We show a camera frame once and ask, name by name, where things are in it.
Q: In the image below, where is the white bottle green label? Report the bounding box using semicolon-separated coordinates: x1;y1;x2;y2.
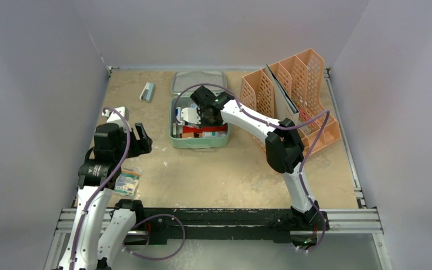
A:
202;131;227;138

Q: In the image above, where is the small white blue tube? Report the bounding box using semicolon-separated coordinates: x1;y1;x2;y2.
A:
175;107;182;123

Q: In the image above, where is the red first aid pouch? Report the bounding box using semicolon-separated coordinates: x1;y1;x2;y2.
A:
183;125;228;133

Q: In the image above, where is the brown glass medicine bottle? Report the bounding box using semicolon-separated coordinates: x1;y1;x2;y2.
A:
180;132;203;139

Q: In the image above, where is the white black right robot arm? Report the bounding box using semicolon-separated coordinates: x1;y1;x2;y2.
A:
190;83;325;229

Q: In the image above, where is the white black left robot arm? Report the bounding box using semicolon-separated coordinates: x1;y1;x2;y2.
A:
56;123;152;269

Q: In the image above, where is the mint green open case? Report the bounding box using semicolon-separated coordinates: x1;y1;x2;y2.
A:
169;71;230;149

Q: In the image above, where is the bandage box in bag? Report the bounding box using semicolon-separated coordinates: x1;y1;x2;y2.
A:
114;167;142;197

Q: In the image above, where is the grey folder in organizer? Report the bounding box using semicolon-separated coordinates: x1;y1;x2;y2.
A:
264;64;299;124

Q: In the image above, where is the peach plastic file organizer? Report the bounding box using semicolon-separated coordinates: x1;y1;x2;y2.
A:
240;48;342;155

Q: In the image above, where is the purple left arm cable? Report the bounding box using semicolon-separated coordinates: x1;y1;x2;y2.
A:
69;107;132;270

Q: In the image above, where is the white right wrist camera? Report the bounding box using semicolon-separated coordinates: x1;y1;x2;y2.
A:
176;107;201;125

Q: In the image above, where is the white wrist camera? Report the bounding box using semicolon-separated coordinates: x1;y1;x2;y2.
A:
176;107;201;125
102;106;129;127

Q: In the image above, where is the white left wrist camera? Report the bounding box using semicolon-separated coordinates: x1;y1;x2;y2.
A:
102;106;129;127

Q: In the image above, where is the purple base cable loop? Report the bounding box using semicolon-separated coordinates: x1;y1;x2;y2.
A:
121;213;186;262

